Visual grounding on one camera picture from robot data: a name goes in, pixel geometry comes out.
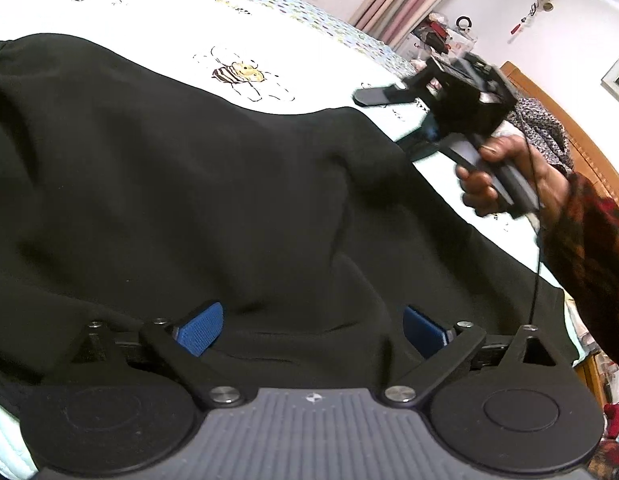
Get framed wall picture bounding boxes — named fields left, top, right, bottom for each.
left=601, top=45, right=619, bottom=99

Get person's right hand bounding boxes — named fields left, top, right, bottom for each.
left=457, top=134, right=573, bottom=227

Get purple floral bedsheet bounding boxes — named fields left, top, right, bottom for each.
left=154, top=0, right=416, bottom=77

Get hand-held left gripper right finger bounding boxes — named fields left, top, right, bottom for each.
left=382, top=304, right=573, bottom=408

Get wooden headboard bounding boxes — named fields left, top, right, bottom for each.
left=499, top=60, right=619, bottom=212

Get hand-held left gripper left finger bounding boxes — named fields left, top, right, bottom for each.
left=70, top=301, right=245, bottom=408

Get person's right forearm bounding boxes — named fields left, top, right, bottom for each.
left=539, top=172, right=619, bottom=411

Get hanging wall ornament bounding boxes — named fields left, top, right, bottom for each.
left=509, top=0, right=556, bottom=37

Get dark speckled garment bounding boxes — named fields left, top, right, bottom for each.
left=507, top=97, right=576, bottom=177

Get teal bee-print quilted blanket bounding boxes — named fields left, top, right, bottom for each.
left=0, top=0, right=601, bottom=480

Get black cable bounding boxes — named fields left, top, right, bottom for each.
left=517, top=132, right=548, bottom=331

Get pile of bags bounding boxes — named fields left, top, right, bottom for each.
left=412, top=12, right=479, bottom=59

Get black pants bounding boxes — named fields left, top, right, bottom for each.
left=0, top=32, right=583, bottom=442

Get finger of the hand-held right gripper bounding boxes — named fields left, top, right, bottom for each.
left=398, top=126, right=446, bottom=162
left=352, top=82, right=433, bottom=109

